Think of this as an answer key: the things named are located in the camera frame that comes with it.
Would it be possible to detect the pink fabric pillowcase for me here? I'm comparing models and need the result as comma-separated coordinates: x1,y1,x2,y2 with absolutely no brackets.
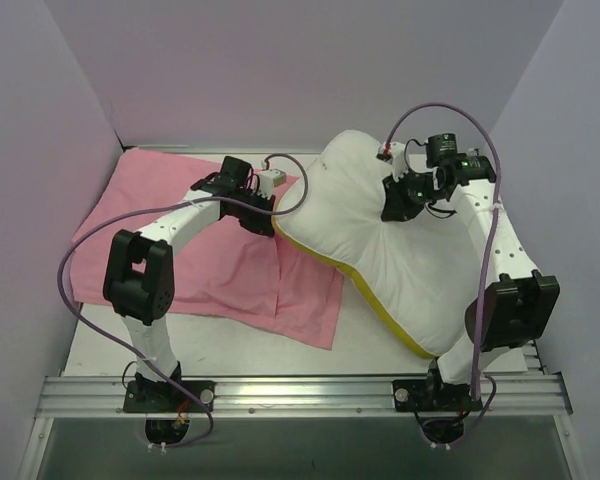
76,149,343,350

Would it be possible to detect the white pillow yellow edge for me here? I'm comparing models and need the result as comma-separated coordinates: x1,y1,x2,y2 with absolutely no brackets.
273,130,496,358

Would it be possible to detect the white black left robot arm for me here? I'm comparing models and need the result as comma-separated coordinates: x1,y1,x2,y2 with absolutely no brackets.
103,156,286,411

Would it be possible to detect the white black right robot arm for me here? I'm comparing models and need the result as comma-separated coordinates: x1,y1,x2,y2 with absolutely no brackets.
376,133,560,409

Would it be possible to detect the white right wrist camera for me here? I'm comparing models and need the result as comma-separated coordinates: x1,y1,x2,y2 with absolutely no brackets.
376,142,410,181

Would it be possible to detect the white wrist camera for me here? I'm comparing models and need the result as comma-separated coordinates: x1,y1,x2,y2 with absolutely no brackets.
256,169,287,199
376,142,410,181

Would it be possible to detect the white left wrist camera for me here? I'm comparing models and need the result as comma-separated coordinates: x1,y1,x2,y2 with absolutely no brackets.
256,169,287,199

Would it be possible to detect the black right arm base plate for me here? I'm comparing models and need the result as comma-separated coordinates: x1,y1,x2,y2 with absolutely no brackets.
392,379,483,413

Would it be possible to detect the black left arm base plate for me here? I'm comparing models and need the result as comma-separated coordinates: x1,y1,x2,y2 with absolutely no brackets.
122,380,216,413

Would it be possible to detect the aluminium right side rail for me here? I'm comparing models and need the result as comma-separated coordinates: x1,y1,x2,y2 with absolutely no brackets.
522,341,547,375

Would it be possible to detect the aluminium front frame rail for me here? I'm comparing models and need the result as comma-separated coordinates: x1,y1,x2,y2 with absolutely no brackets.
36,375,572,420

